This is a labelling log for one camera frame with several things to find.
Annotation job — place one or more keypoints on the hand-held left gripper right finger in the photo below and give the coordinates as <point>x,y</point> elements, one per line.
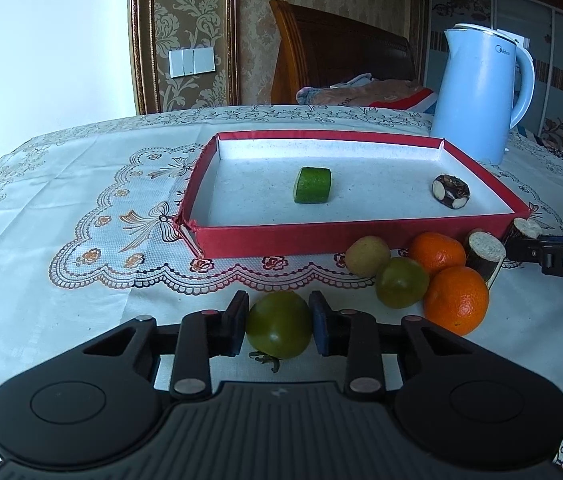
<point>319,326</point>

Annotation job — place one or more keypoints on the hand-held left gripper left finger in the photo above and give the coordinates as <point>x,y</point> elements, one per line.
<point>234,324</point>

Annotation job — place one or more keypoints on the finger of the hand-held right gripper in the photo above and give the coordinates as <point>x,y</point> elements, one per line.
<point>526,252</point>

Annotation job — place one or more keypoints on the dark sugarcane piece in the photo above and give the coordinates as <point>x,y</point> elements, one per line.
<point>524,227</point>
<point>484,255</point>

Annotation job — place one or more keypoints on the green tomato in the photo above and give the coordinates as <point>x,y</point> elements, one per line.
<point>401,282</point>
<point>279,325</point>

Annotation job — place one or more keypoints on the orange mandarin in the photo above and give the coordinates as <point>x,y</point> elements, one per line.
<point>456,300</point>
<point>436,252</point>

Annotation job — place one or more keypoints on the red cardboard tray box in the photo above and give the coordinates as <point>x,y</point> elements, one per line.
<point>261,200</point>

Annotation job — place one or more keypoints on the small yellow-green fruit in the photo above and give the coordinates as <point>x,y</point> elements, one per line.
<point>366,255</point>

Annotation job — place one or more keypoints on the round dark sugarcane slice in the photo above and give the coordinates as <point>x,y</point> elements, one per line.
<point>454,190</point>

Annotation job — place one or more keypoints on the green cucumber piece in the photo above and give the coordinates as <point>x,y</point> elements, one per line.
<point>311,185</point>

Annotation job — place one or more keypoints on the light blue electric kettle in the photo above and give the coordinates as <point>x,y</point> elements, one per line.
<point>476,100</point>

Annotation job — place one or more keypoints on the red striped cloth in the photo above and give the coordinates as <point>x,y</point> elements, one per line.
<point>411,102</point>

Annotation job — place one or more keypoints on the wardrobe with sliding doors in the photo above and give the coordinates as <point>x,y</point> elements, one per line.
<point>561,60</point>

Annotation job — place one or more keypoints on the folded orange blanket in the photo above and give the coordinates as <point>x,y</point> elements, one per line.
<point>376,92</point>

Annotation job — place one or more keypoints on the white wall light switch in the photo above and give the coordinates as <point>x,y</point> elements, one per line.
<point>191,61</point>

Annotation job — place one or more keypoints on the gilded wall panel frame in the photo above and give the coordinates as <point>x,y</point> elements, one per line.
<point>137,35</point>

